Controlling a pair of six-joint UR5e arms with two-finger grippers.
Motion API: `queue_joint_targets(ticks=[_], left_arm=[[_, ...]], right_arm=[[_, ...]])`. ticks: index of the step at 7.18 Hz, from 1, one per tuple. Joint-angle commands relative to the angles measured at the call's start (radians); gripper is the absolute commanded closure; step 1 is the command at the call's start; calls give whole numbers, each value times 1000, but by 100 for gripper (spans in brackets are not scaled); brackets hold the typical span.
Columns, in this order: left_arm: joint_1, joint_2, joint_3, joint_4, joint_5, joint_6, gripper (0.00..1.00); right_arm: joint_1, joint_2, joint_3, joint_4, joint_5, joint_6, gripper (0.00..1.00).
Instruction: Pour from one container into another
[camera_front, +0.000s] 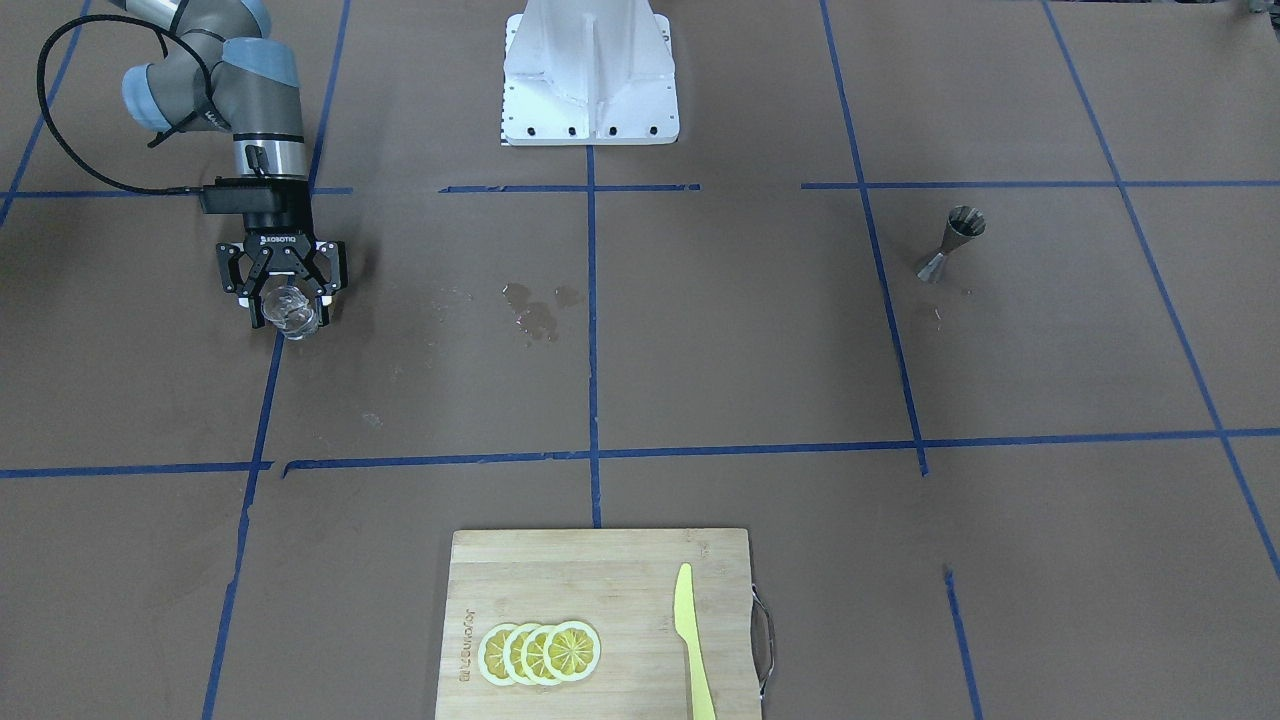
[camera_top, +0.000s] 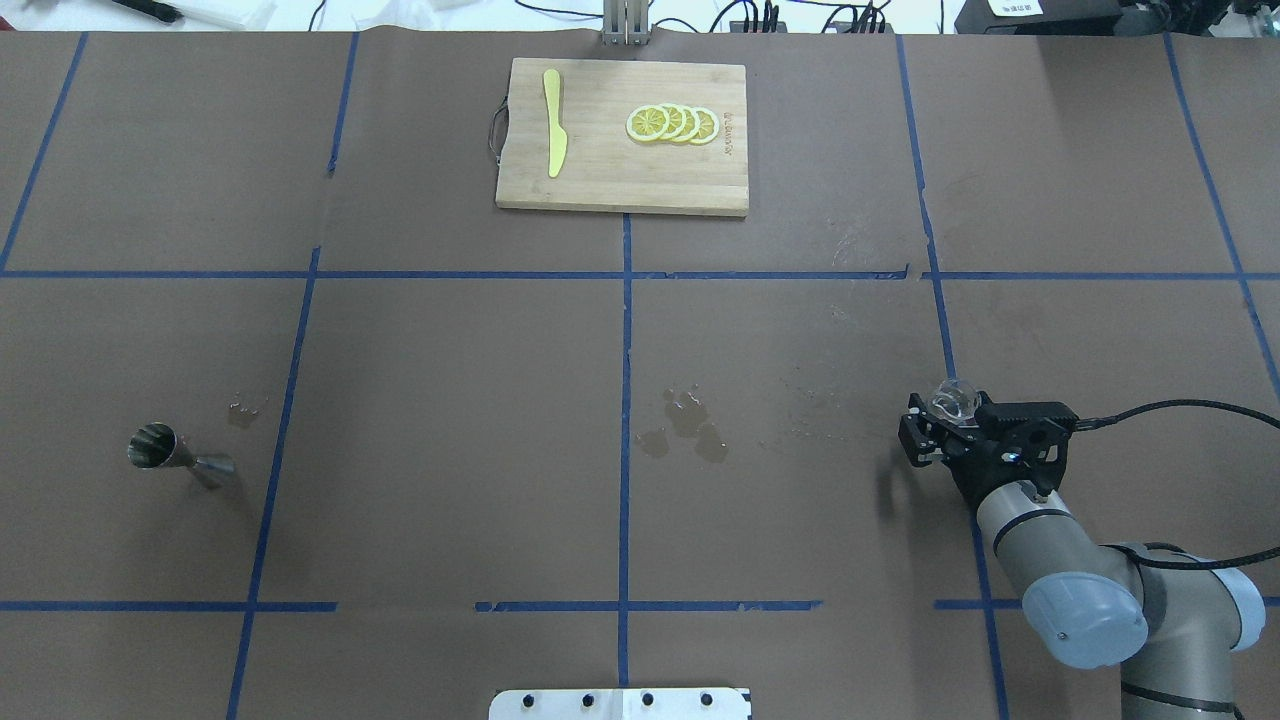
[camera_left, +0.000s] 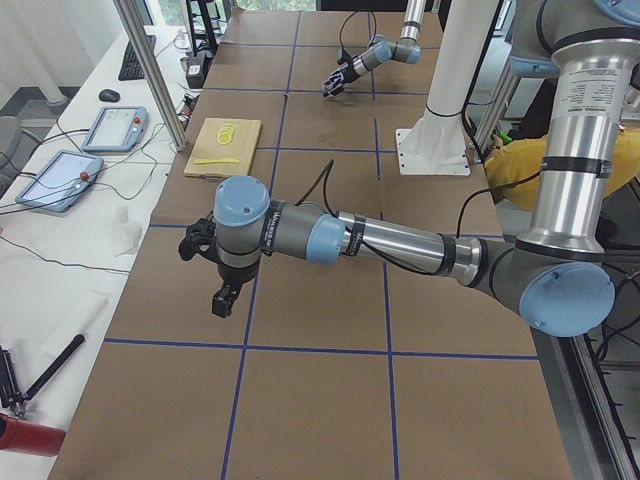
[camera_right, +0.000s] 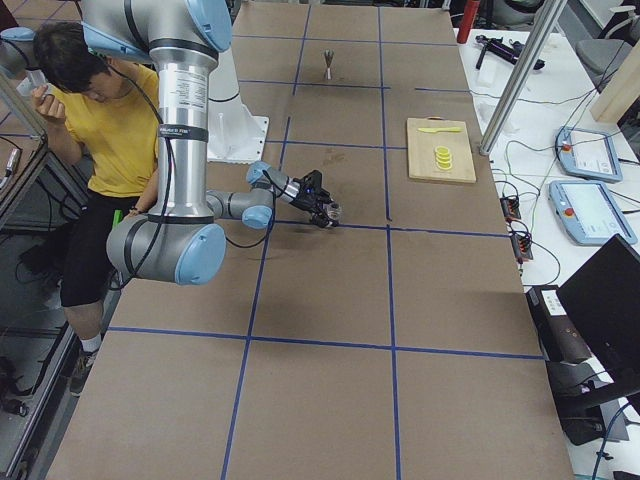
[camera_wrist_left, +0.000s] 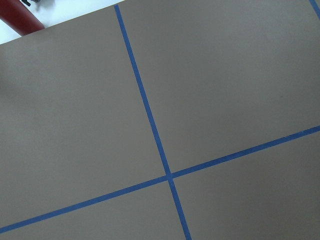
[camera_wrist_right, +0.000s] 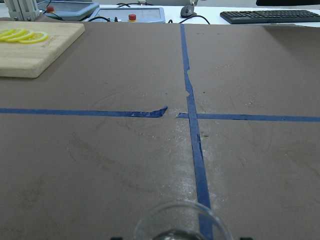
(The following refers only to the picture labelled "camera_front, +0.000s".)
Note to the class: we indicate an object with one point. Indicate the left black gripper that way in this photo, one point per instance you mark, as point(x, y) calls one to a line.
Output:
point(281, 240)

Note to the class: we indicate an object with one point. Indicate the clear glass cup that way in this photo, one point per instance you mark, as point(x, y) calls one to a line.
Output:
point(293, 313)

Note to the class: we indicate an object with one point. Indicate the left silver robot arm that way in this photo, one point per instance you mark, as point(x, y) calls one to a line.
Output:
point(226, 74)

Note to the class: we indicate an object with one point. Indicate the wooden cutting board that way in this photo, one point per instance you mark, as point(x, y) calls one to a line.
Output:
point(620, 581)

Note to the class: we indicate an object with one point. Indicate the yellow plastic knife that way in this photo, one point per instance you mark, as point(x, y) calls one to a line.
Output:
point(686, 626)

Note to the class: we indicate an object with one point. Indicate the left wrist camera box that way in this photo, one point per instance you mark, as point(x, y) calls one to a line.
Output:
point(254, 195)

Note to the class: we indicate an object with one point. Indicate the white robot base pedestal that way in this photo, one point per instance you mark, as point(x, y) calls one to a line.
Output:
point(589, 73)

